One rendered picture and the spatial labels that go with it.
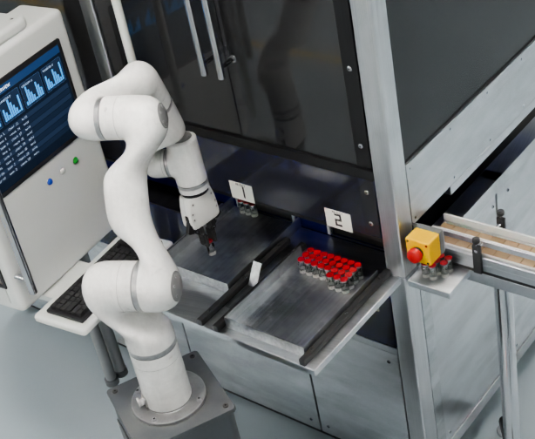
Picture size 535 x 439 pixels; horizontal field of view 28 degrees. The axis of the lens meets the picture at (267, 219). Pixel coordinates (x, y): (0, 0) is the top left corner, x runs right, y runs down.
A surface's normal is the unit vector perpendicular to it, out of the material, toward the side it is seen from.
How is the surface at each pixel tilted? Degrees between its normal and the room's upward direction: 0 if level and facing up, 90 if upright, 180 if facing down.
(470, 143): 90
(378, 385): 90
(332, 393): 90
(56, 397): 0
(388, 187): 90
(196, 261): 0
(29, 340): 0
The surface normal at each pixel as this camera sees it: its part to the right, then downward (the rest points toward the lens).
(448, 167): 0.78, 0.24
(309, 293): -0.17, -0.80
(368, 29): -0.60, 0.54
